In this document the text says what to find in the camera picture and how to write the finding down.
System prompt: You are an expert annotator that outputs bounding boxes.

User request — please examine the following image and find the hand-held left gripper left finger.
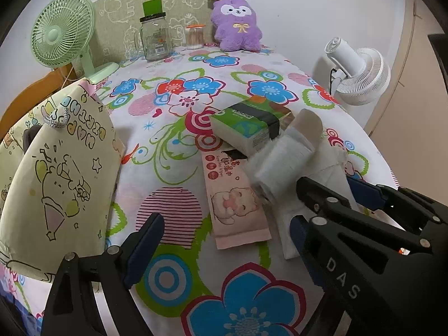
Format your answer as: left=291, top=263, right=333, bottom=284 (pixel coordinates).
left=40, top=213, right=165, bottom=336

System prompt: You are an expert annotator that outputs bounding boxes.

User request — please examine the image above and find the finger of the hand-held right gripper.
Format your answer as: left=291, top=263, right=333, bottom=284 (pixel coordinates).
left=346, top=177, right=448, bottom=225
left=297, top=176, right=433, bottom=255

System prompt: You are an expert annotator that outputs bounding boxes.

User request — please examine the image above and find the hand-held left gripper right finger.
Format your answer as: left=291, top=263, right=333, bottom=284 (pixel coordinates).
left=289, top=215, right=435, bottom=336

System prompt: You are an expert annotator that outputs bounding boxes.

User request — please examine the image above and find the yellow printed fabric storage box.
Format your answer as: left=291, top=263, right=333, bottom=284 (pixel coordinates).
left=0, top=79, right=127, bottom=282

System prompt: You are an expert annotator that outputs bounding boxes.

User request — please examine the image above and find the black sock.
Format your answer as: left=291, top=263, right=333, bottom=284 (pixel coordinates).
left=23, top=128, right=39, bottom=151

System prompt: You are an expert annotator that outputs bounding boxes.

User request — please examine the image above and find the floral tablecloth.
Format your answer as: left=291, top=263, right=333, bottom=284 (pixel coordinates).
left=0, top=42, right=400, bottom=336

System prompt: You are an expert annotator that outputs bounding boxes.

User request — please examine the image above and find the pink wet wipes pack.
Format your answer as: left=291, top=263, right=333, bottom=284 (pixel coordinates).
left=201, top=149, right=272, bottom=250

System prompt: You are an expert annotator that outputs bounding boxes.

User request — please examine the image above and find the beige door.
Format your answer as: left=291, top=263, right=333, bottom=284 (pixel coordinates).
left=360, top=0, right=448, bottom=169

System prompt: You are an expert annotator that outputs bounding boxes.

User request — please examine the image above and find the white standing fan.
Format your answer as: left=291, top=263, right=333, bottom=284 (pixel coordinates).
left=311, top=37, right=391, bottom=106

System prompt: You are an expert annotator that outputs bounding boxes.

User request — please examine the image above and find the green tissue pack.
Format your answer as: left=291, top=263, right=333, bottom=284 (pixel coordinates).
left=209, top=100, right=293, bottom=158

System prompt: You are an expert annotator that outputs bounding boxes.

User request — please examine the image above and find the wooden headboard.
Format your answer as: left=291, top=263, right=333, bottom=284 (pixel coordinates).
left=0, top=68, right=76, bottom=137

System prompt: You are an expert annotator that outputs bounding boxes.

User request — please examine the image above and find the glass jar with green lid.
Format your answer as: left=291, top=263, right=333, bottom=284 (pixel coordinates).
left=131, top=0, right=172, bottom=62

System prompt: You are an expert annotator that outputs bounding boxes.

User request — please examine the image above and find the purple plush bunny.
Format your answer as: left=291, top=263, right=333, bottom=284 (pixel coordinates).
left=209, top=0, right=263, bottom=52

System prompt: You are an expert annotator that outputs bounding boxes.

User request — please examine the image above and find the small cotton swab jar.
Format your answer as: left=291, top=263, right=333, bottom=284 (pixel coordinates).
left=185, top=24, right=206, bottom=50

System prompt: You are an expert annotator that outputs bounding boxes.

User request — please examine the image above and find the green desk fan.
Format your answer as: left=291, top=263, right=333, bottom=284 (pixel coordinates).
left=31, top=0, right=120, bottom=85

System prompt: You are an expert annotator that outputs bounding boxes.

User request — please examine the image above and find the green printed board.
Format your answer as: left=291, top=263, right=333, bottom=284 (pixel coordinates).
left=93, top=0, right=215, bottom=60

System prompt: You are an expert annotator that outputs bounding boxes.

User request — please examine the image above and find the black fan cord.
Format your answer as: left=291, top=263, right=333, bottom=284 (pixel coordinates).
left=329, top=68, right=345, bottom=95

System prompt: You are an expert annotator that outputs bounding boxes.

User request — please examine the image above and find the white fan cord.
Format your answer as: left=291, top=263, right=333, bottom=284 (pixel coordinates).
left=58, top=65, right=76, bottom=88

